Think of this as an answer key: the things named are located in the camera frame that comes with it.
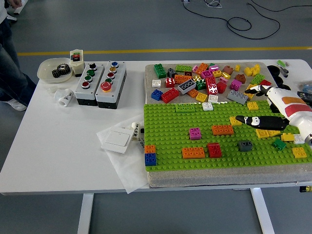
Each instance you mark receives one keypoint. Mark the light grey eight-stud brick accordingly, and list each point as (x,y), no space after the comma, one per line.
(237,97)

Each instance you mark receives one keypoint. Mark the dark grey arch brick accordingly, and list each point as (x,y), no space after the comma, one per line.
(170,73)

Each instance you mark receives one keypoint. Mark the white tissue paper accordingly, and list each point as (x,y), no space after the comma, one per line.
(129,170)

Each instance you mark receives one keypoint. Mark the dark grey two-stud brick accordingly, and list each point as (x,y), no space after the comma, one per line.
(245,146)

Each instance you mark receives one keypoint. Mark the pink brick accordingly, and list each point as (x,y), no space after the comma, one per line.
(223,80)
(195,68)

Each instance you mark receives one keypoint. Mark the cream switch box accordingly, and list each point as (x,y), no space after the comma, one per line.
(78,67)

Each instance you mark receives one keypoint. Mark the red eight-stud brick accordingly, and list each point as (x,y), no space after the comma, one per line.
(210,84)
(169,95)

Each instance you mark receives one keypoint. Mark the grey emergency-stop control box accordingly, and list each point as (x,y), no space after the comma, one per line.
(117,80)

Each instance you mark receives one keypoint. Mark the blue four-stud brick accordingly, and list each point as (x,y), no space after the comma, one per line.
(150,159)
(156,94)

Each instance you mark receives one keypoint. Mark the orange four-stud brick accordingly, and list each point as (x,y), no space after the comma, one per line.
(150,149)

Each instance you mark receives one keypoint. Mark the person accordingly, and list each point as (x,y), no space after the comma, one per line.
(9,73)

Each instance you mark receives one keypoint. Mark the magenta four-stud brick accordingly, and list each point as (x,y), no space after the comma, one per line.
(195,133)

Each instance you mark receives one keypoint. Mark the red six-stud brick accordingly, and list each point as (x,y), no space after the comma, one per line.
(214,150)

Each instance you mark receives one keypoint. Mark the green baseplate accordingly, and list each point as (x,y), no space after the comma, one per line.
(168,126)

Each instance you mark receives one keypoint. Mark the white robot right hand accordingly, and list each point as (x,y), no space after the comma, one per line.
(290,107)

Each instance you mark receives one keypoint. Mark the blue plastic packet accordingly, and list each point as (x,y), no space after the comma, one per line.
(306,86)

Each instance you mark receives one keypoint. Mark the grey upturned brick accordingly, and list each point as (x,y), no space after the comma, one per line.
(187,87)

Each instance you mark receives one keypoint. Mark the white wall switch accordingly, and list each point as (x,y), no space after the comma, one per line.
(117,139)

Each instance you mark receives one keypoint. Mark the yellow eight-stud brick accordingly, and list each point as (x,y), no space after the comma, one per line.
(249,96)

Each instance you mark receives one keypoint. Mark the grey metal tool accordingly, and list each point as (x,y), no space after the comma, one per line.
(284,71)

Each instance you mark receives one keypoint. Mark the lime green flat brick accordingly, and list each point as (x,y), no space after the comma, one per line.
(185,108)

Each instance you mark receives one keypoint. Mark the salmon brown brick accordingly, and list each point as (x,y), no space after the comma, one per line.
(228,69)

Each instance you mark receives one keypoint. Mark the black brick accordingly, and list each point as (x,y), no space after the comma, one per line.
(274,108)

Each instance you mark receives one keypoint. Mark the red four-stud brick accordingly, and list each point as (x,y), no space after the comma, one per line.
(170,82)

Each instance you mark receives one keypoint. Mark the white plastic bowl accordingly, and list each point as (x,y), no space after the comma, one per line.
(46,70)

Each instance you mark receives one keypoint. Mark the white pipe tee fitting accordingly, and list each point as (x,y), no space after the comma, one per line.
(64,97)

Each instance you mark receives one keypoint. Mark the white table leg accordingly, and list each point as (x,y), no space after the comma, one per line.
(85,214)
(262,212)

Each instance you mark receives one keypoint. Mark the white desk leg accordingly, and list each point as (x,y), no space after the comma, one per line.
(19,10)

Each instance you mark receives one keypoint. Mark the orange eight-stud brick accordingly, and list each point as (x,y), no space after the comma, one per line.
(193,153)
(222,130)
(182,79)

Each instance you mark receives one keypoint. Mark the maroon brick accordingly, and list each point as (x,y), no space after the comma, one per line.
(188,73)

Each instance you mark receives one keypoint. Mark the yellow four-stud brick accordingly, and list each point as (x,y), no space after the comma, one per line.
(299,152)
(233,121)
(201,97)
(252,105)

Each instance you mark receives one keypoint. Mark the shiny yellow brick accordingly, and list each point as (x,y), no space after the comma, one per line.
(225,75)

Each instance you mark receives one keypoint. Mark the white printed tube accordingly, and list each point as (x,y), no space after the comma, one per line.
(135,131)

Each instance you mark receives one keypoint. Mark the black metal gear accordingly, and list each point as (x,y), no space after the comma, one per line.
(65,71)
(56,73)

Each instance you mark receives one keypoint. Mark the black printed box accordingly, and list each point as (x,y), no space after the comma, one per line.
(306,95)

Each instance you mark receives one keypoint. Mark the white four-stud brick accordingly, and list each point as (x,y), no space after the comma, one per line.
(207,106)
(156,83)
(213,98)

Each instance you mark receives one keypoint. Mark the small yellow brick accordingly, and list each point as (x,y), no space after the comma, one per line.
(237,68)

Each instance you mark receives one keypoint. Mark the grey four-button control box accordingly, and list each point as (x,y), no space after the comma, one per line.
(81,91)

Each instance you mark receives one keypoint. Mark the small dark green brick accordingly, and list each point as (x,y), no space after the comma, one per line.
(279,144)

